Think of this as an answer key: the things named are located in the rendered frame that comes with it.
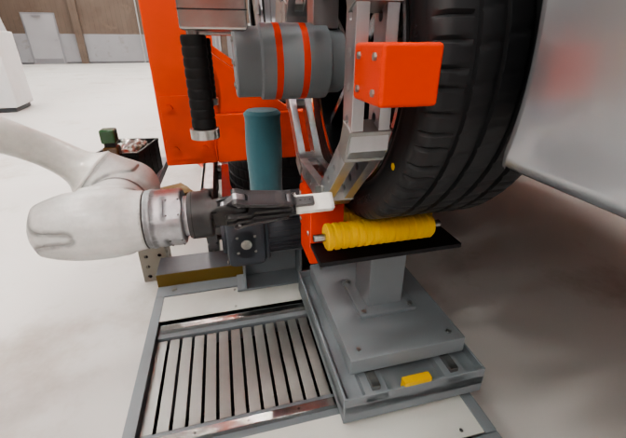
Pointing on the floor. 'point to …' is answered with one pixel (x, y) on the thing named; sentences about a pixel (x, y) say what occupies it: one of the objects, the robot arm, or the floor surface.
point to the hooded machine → (12, 75)
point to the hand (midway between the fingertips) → (313, 203)
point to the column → (150, 258)
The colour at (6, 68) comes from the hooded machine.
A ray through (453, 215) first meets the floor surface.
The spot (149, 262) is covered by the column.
